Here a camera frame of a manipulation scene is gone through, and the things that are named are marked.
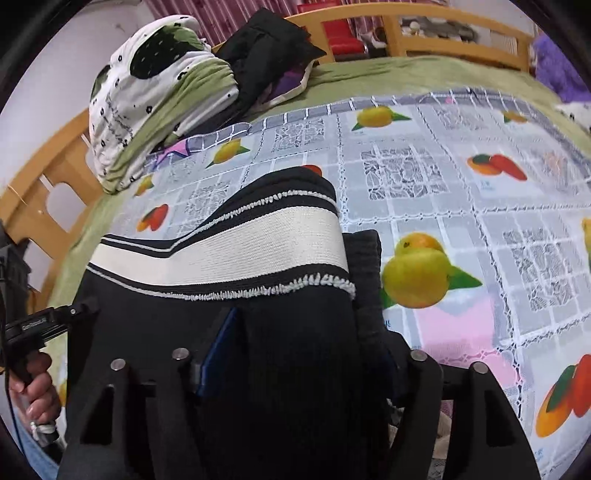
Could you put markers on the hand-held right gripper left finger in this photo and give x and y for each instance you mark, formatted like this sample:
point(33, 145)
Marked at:
point(220, 344)

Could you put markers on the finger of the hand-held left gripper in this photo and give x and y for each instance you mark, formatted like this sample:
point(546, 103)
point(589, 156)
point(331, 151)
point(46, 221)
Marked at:
point(76, 310)

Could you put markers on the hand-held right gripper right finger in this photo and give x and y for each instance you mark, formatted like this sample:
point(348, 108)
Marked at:
point(418, 392)

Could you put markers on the black pants with white stripe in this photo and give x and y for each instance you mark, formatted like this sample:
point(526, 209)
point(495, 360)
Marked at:
point(286, 369)

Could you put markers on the person's left hand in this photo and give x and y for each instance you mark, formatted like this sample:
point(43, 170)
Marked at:
point(41, 392)

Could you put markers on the fruit print bed sheet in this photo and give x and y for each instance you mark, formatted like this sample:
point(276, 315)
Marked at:
point(461, 194)

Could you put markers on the folded white and green quilt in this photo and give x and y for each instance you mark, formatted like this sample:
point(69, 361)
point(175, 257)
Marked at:
point(138, 101)

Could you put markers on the purple cloth with white trim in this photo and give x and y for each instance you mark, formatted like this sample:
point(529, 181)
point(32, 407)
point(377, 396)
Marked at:
point(288, 83)

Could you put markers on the black jacket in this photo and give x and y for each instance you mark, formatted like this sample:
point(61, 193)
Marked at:
point(263, 50)

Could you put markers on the white pillow with black print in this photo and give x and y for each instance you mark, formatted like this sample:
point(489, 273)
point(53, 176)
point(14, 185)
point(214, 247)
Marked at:
point(577, 115)

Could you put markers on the dark red patterned curtain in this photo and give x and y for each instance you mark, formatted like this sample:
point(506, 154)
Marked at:
point(221, 18)

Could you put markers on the red chair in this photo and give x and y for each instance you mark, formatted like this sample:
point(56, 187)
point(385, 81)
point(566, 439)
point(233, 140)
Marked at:
point(344, 39)

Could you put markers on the purple plush toy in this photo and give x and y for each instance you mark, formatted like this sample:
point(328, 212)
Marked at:
point(563, 69)

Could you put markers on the pile of desk clutter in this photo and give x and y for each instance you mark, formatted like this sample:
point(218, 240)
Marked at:
point(434, 27)

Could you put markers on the wooden bed frame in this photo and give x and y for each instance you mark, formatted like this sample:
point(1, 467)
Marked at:
point(60, 157)

